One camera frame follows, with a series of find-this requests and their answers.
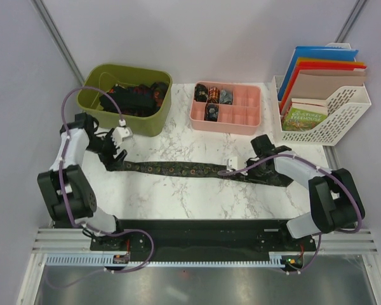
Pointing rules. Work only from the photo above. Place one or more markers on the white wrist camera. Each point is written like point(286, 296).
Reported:
point(120, 134)
point(232, 164)

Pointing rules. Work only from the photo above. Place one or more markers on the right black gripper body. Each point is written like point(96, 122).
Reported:
point(258, 174)

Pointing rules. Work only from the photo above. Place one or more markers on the aluminium frame rail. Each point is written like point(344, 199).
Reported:
point(263, 241)

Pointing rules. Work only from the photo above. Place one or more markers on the dark green leaf-patterned tie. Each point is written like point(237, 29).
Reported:
point(193, 170)

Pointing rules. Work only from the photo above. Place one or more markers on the orange folder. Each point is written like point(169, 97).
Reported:
point(303, 63)

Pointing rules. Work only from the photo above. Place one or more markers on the olive green plastic bin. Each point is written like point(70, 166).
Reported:
point(101, 106)

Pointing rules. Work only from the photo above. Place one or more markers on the rolled red orange tie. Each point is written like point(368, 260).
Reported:
point(213, 95)

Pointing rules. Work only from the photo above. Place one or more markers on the pink compartment organizer tray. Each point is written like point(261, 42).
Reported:
point(241, 118)

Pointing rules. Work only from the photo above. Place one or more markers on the red folder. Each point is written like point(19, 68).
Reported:
point(313, 79)

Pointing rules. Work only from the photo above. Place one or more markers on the rolled dark blue tie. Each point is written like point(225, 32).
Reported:
point(211, 112)

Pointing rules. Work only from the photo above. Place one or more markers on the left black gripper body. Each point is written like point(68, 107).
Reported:
point(105, 147)

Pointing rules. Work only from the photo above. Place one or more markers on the green treehouse book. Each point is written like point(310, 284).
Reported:
point(304, 114)

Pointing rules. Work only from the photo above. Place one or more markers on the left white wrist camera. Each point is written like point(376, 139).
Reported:
point(120, 134)

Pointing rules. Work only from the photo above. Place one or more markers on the pile of dark ties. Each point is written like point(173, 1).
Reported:
point(141, 100)

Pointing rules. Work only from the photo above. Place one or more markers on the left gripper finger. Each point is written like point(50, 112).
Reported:
point(120, 155)
point(112, 163)

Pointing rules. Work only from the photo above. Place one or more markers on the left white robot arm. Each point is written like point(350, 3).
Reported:
point(66, 191)

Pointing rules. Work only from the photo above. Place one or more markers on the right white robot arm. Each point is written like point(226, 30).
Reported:
point(335, 204)

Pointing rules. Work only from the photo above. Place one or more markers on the rolled grey tie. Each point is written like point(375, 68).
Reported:
point(226, 97)

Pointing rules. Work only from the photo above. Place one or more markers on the beige folder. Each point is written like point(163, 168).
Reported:
point(320, 84)

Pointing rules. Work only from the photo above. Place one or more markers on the white perforated file holder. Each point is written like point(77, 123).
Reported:
point(345, 107)

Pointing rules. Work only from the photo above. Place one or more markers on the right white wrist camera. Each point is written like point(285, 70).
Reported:
point(232, 164)

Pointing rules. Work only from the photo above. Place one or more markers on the blue folder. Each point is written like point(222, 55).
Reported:
point(315, 52)

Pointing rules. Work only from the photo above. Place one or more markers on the white slotted cable duct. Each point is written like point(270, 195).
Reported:
point(114, 260)

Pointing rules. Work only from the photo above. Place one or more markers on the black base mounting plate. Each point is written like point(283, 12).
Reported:
point(205, 254)

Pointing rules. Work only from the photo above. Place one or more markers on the rolled dark patterned tie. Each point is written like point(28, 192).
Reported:
point(200, 93)

